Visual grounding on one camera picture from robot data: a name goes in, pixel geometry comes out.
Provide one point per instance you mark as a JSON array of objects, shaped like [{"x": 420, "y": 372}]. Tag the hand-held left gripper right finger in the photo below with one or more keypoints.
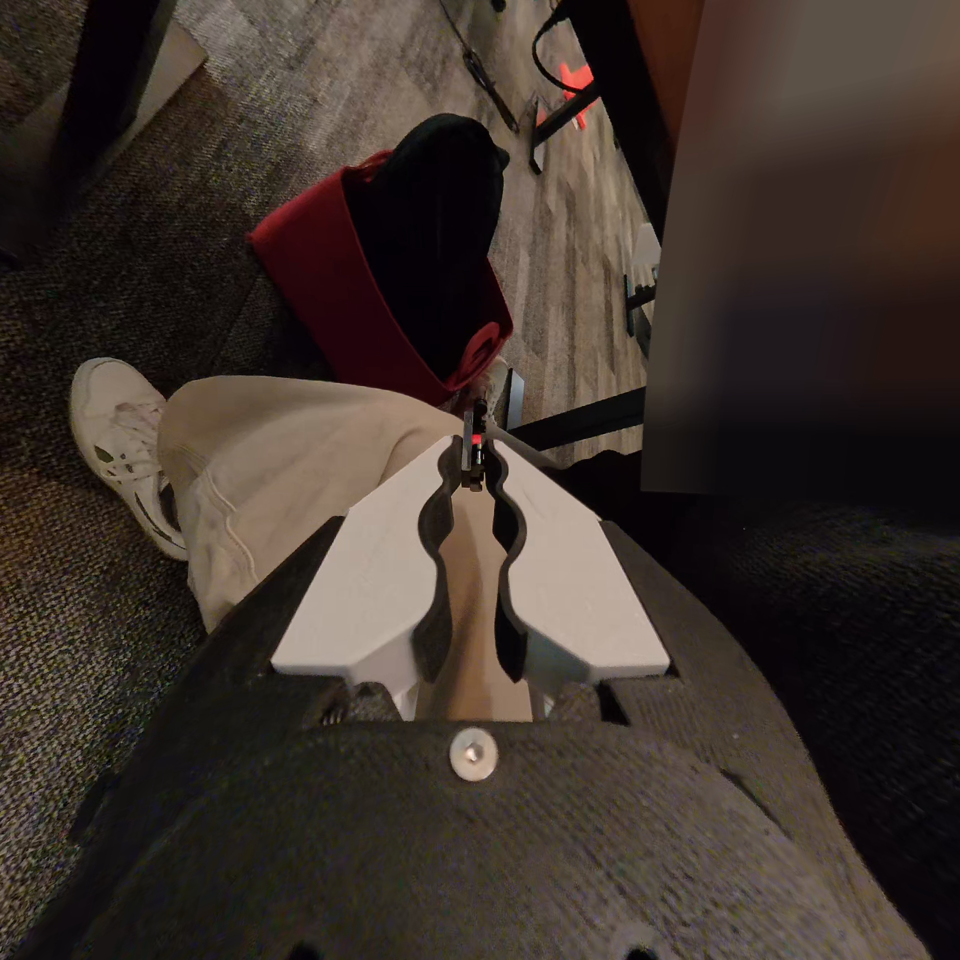
[{"x": 585, "y": 592}]

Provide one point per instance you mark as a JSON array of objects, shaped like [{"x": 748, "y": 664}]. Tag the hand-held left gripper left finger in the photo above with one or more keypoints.
[{"x": 360, "y": 592}]

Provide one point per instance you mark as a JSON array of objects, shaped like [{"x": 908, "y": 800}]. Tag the black jointed lego tail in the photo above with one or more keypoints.
[{"x": 473, "y": 439}]

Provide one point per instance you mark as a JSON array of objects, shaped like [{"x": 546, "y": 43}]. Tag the beige trousers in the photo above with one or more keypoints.
[{"x": 285, "y": 465}]

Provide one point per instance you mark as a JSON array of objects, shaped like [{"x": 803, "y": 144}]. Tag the black desk leg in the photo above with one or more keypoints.
[{"x": 585, "y": 420}]

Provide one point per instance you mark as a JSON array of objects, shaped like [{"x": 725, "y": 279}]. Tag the black knitted sweater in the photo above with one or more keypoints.
[{"x": 825, "y": 675}]

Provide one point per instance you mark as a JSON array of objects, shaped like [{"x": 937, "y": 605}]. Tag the white sneaker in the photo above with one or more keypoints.
[{"x": 120, "y": 435}]

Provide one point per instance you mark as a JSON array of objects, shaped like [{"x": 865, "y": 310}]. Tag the red and black bag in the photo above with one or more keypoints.
[{"x": 337, "y": 285}]

